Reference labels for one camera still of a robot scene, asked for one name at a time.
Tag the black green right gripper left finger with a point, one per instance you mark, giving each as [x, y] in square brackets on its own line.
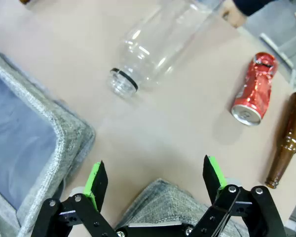
[98, 182]

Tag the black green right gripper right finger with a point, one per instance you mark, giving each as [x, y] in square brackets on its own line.
[212, 175]

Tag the brown glass bottle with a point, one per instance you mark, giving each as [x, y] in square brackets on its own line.
[27, 1]
[288, 138]

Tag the crushed red soda can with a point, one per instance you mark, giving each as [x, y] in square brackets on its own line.
[255, 91]

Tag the large clear plastic bottle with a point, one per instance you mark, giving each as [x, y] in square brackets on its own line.
[153, 49]

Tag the person's left forearm navy sleeve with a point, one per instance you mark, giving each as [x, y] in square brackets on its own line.
[261, 5]

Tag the grey felt can basket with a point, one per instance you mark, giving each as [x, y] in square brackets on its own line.
[162, 202]

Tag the grey felt plastic basket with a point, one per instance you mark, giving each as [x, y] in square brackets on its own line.
[39, 106]

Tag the person's left hand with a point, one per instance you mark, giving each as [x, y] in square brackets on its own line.
[234, 14]

